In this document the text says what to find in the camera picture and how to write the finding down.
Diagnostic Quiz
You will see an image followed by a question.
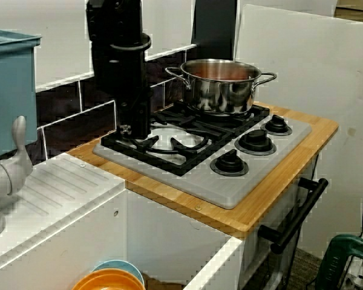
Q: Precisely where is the white foam board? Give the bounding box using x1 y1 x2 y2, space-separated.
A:
234 4 363 242

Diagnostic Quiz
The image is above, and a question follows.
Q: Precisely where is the blue plastic plate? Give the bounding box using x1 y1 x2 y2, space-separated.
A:
92 259 145 286

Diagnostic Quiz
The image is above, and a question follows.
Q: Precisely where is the orange plastic plate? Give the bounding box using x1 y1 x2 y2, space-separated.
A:
71 267 145 290

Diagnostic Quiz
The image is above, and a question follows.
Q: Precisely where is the brown cardboard box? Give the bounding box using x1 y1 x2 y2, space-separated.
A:
334 0 363 21

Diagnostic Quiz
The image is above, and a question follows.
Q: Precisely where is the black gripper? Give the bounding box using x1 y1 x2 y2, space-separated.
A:
91 32 152 141

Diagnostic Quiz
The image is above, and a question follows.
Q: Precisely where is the black oven door handle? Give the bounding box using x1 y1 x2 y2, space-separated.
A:
257 177 329 255

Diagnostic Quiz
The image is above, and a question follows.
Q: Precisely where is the stainless steel pot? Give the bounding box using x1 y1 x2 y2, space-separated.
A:
165 59 278 116

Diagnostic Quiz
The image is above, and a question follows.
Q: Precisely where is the black stove knob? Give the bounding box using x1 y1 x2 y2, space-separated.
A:
234 129 277 156
260 114 293 136
209 149 250 176

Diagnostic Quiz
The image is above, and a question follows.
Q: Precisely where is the white toy kitchen cabinet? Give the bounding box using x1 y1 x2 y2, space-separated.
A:
0 152 325 290

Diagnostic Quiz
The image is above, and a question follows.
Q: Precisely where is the silver metal frame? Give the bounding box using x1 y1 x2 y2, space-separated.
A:
340 253 363 290

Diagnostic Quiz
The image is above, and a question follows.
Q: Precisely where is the green bar clamp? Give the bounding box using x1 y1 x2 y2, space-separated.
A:
316 234 363 290

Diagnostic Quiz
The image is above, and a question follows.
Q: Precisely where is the teal plastic box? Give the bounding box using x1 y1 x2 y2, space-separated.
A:
0 27 43 155

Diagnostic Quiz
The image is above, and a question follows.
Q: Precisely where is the grey stove plate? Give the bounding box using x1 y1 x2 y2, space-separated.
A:
92 111 313 210

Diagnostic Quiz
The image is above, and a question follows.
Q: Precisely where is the black burner grate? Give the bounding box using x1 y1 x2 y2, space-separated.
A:
151 101 272 140
100 116 231 178

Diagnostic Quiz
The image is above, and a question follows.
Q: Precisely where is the grey toy faucet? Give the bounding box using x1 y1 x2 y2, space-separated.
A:
0 115 34 241

